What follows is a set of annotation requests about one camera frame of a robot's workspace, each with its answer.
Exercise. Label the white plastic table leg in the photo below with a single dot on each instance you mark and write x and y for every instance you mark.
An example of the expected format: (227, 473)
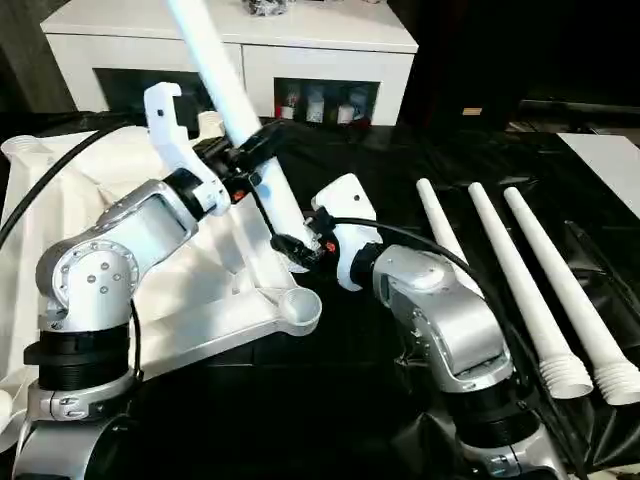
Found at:
(520, 280)
(440, 220)
(560, 280)
(230, 100)

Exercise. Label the white plastic table top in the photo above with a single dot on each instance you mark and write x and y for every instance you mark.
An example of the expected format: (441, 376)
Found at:
(200, 300)

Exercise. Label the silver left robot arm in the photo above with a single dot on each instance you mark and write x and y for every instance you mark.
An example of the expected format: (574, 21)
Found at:
(90, 285)

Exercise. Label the black table mat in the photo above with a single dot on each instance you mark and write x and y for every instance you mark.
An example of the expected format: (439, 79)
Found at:
(350, 150)

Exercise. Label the white sideboard cabinet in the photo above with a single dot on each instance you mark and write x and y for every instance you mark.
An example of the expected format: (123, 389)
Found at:
(125, 45)

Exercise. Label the small yellow label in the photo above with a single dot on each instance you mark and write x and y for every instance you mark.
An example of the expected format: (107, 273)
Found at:
(472, 111)

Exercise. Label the grey pleated curtain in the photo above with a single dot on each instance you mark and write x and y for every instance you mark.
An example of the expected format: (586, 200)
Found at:
(25, 55)

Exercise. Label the white flat board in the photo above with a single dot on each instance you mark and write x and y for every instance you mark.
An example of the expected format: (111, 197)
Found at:
(605, 165)

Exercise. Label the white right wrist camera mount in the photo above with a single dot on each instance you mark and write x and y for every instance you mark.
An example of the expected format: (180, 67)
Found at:
(345, 197)

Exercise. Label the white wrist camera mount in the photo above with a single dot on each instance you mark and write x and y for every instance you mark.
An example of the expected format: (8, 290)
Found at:
(345, 197)
(165, 130)

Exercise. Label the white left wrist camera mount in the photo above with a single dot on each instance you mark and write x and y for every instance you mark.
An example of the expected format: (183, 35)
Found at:
(165, 130)

